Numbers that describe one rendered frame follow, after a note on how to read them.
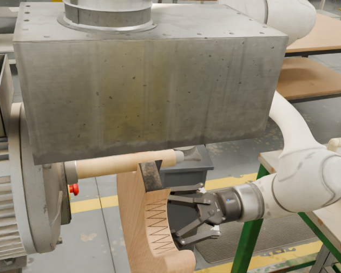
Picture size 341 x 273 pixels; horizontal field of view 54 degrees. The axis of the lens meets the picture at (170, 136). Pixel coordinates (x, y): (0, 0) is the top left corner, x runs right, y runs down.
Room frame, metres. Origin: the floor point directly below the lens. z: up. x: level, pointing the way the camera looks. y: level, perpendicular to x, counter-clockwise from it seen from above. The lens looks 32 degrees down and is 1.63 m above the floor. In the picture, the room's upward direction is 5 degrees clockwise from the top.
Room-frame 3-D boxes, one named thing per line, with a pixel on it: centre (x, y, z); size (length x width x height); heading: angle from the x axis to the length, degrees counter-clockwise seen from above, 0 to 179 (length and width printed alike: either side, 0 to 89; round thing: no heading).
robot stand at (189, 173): (1.34, -0.05, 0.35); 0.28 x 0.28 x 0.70; 13
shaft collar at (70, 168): (0.45, 0.17, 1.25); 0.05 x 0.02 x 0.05; 21
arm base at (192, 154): (1.34, -0.03, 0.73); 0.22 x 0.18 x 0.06; 103
